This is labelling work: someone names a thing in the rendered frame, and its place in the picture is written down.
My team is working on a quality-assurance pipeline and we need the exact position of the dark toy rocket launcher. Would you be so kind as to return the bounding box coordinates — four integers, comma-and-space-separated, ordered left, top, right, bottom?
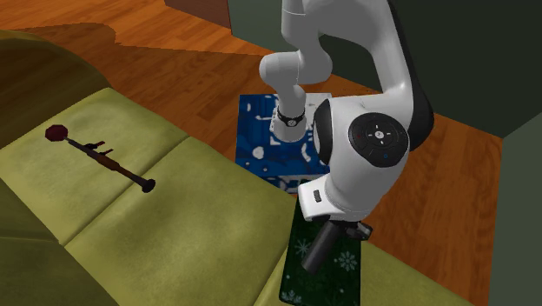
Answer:
44, 124, 157, 194

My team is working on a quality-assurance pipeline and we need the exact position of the olive green sofa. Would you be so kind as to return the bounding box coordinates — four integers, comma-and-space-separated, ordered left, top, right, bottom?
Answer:
0, 29, 476, 306

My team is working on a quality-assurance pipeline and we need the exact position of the blue patterned robot stand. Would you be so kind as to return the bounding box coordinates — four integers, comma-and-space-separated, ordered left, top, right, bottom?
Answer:
235, 93, 334, 195

